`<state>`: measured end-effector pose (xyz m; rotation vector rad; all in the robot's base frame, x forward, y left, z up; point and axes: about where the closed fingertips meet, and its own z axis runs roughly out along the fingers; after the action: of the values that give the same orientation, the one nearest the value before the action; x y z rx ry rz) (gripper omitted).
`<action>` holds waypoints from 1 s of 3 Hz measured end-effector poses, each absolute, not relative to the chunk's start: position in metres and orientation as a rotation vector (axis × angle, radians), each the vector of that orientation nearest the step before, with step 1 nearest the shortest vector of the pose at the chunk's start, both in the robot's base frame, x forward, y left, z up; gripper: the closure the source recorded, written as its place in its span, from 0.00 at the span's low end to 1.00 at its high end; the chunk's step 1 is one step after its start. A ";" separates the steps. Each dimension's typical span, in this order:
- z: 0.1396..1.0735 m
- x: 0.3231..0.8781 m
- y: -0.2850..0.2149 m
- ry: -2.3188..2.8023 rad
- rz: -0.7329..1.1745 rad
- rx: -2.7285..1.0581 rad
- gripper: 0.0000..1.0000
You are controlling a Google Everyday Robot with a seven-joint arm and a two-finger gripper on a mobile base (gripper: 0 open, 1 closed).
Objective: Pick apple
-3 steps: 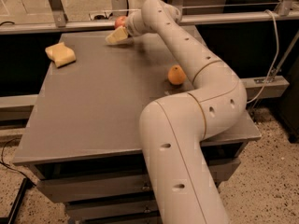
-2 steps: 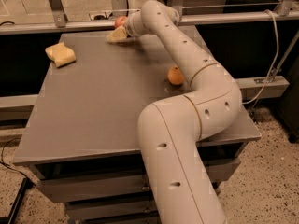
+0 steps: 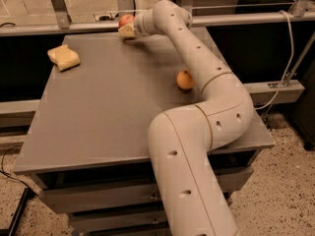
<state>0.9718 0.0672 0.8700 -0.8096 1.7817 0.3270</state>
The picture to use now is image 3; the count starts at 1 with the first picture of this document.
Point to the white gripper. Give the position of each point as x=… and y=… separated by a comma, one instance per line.
x=140, y=26

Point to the red apple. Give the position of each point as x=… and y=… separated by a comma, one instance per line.
x=125, y=20

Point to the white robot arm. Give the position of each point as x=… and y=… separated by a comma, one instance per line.
x=180, y=138

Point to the white power strip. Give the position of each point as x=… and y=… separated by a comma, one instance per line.
x=103, y=17

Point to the yellow sponge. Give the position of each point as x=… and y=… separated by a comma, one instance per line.
x=63, y=57

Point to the orange fruit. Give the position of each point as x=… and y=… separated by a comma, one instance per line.
x=184, y=80

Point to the metal frame rail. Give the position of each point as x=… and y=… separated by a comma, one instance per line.
x=163, y=16

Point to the black floor frame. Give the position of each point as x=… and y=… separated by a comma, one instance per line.
x=14, y=224

